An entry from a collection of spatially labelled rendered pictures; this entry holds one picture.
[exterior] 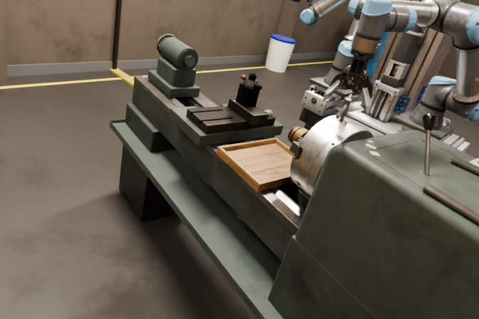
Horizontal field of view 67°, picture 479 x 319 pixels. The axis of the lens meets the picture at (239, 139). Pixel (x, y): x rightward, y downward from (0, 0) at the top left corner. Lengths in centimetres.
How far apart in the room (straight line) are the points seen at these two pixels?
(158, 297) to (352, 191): 134
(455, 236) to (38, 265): 195
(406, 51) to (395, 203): 111
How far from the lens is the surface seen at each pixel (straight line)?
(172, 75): 213
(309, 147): 126
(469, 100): 177
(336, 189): 112
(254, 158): 163
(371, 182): 105
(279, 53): 652
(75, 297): 212
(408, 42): 200
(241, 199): 156
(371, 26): 114
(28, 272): 226
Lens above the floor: 166
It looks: 26 degrees down
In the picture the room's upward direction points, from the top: 14 degrees clockwise
